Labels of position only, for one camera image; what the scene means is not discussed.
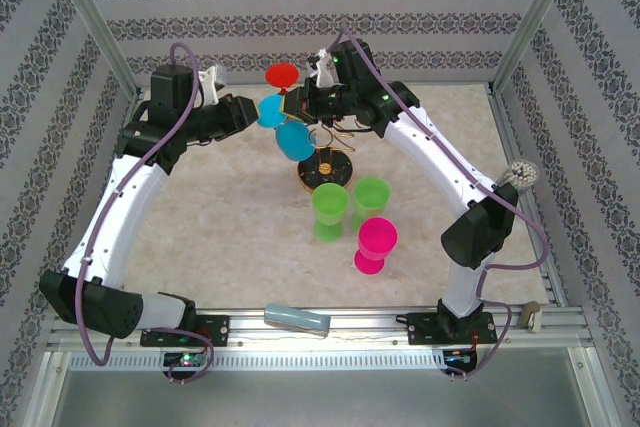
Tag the red plastic wine glass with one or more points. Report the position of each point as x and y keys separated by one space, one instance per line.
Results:
x=283 y=76

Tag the blue plastic wine glass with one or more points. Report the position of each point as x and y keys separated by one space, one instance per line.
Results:
x=295 y=142

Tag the green plastic wine glass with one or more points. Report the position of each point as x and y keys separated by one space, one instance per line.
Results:
x=370 y=194
x=330 y=199

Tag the pink plastic wine glass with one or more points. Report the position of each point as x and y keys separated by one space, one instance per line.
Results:
x=377 y=237

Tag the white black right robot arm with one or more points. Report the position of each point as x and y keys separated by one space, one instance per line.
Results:
x=440 y=147

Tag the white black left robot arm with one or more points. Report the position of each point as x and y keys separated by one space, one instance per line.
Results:
x=120 y=217

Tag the clear jar of white sticks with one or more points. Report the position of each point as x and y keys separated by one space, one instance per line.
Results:
x=522 y=174

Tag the grey-blue cylindrical case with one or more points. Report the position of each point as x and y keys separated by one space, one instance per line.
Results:
x=295 y=319

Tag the left circuit board with LED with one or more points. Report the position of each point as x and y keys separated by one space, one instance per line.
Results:
x=186 y=360

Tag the circuit board with led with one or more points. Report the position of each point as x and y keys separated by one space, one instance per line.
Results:
x=186 y=360
x=457 y=358

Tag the right circuit board with LED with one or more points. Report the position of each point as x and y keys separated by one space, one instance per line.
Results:
x=457 y=358

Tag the grey metal sheet panel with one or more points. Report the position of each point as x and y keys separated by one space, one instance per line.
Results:
x=320 y=402

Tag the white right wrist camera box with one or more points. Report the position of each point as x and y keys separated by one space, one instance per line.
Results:
x=322 y=72

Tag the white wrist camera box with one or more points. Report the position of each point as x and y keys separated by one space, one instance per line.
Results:
x=322 y=72
x=210 y=79

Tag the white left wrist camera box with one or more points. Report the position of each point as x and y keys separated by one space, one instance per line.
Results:
x=210 y=79

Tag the aluminium left frame post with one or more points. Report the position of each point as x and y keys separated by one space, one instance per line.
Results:
x=90 y=17

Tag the aluminium frame post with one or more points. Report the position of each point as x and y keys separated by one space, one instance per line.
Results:
x=537 y=17
x=90 y=17

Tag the aluminium right side rail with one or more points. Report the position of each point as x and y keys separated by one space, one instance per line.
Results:
x=502 y=112

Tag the aluminium right frame post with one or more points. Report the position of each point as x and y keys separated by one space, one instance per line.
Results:
x=537 y=17

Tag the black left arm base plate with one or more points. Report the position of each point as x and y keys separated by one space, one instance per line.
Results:
x=215 y=332

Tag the aluminium mounting rail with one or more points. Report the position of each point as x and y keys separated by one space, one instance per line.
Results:
x=365 y=329

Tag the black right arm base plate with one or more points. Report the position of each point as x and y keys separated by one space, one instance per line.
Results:
x=425 y=329

